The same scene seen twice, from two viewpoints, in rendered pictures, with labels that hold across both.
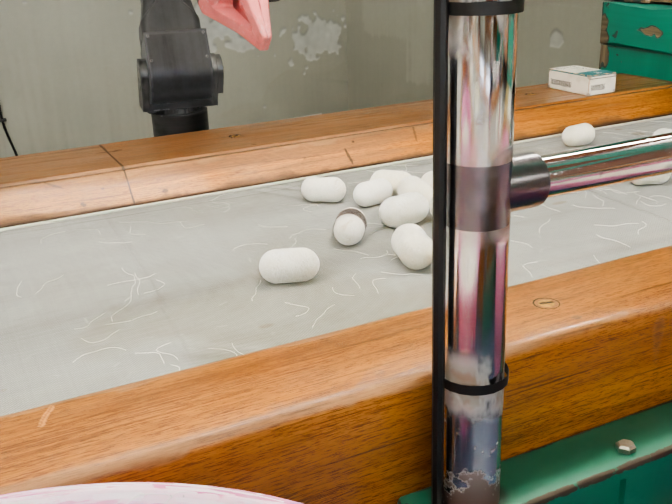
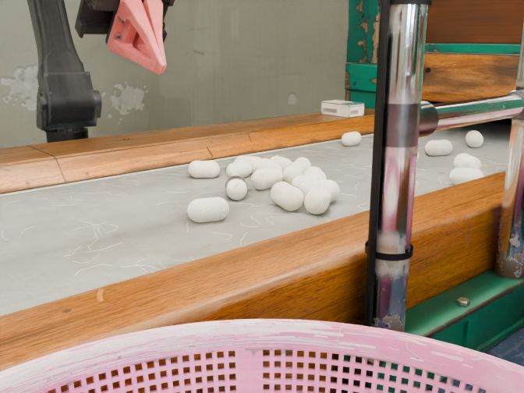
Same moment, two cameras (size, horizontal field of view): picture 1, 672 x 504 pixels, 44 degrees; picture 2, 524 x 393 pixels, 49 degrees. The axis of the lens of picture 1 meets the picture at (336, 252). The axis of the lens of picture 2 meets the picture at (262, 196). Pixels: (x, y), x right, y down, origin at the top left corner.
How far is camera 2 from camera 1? 0.10 m
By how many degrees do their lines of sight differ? 15
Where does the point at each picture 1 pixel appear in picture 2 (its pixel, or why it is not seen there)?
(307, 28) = (120, 92)
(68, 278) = (40, 227)
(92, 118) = not seen: outside the picture
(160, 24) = (55, 68)
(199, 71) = (85, 100)
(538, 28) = (280, 91)
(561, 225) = (367, 185)
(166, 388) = (181, 273)
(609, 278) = (430, 202)
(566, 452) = (429, 308)
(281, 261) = (205, 206)
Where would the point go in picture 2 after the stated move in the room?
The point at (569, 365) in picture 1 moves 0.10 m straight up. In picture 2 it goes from (426, 251) to (439, 95)
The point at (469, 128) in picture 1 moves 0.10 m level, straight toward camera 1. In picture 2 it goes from (401, 78) to (500, 99)
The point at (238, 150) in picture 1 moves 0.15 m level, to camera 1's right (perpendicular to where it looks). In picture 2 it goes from (135, 146) to (263, 141)
